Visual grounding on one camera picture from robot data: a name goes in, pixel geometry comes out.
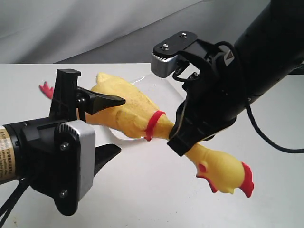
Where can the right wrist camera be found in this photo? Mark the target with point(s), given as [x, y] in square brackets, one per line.
[165, 56]

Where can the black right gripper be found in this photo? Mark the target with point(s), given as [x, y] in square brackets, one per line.
[214, 98]

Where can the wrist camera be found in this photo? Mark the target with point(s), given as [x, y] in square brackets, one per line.
[165, 56]
[75, 144]

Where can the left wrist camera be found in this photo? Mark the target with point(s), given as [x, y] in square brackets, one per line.
[75, 144]

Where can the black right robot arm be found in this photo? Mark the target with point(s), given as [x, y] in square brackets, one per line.
[273, 48]

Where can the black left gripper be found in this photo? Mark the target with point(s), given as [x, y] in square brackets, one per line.
[52, 148]

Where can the grey backdrop cloth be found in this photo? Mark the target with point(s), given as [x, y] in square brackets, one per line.
[112, 31]

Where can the white square plate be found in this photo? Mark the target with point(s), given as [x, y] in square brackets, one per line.
[156, 88]

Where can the yellow rubber chicken toy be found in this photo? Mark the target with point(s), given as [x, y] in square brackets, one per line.
[221, 170]

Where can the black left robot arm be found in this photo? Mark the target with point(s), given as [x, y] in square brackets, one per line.
[14, 163]

